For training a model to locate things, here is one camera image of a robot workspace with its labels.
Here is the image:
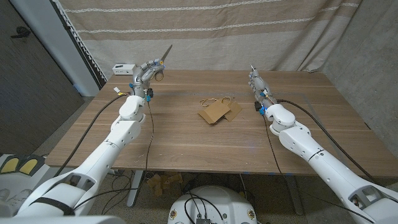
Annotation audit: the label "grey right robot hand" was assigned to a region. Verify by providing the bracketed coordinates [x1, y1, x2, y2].
[248, 64, 276, 108]

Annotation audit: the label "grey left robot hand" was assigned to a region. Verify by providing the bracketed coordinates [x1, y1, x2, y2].
[129, 58, 165, 99]

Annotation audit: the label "grey scissors with tan handles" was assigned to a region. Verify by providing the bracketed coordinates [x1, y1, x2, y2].
[154, 44, 174, 83]

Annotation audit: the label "white power strip box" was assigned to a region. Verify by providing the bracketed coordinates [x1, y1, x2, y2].
[112, 63, 137, 76]

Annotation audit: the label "grey tape outline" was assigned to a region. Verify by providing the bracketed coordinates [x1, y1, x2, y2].
[91, 91, 357, 177]

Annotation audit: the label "black triangle-patterned trim strip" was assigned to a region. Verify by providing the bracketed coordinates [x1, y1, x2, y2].
[51, 0, 108, 90]

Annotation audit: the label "beige striped curtain backdrop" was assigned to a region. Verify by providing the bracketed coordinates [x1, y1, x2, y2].
[57, 0, 363, 80]

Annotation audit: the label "brown cardboard scraps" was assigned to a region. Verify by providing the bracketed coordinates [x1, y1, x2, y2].
[146, 172, 184, 197]

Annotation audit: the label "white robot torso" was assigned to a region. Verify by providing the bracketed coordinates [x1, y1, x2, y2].
[167, 185, 258, 224]

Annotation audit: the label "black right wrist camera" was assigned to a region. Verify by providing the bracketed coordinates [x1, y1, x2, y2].
[254, 101, 266, 116]

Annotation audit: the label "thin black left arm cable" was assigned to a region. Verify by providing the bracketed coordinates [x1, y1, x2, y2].
[73, 101, 155, 211]

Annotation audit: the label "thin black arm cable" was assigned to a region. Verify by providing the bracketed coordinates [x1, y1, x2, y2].
[73, 101, 155, 211]
[262, 114, 376, 223]

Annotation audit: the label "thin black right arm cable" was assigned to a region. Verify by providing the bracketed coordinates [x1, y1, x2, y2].
[262, 114, 376, 223]

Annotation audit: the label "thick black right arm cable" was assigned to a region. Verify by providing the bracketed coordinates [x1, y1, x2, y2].
[276, 99, 377, 183]

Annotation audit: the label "dark door handle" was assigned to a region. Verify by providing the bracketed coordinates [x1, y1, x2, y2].
[11, 26, 32, 40]

